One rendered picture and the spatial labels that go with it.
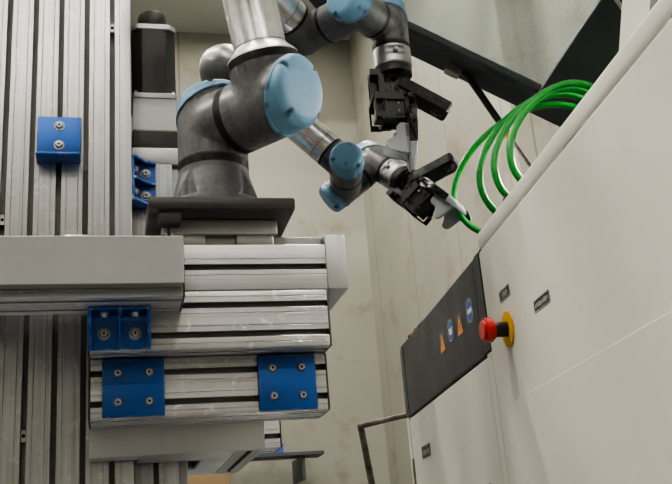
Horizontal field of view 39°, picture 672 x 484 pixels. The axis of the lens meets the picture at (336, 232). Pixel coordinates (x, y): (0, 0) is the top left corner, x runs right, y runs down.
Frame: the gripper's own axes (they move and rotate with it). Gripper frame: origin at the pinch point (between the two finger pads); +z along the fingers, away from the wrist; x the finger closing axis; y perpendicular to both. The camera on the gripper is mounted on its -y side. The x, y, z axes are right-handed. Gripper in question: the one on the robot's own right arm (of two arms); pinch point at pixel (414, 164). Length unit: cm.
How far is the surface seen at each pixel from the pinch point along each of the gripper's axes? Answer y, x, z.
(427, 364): -3.1, -20.7, 34.4
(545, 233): -3, 53, 33
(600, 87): -3, 75, 24
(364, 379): -117, -813, -108
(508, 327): -3, 34, 40
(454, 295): -3.1, 5.8, 27.6
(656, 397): -3, 75, 57
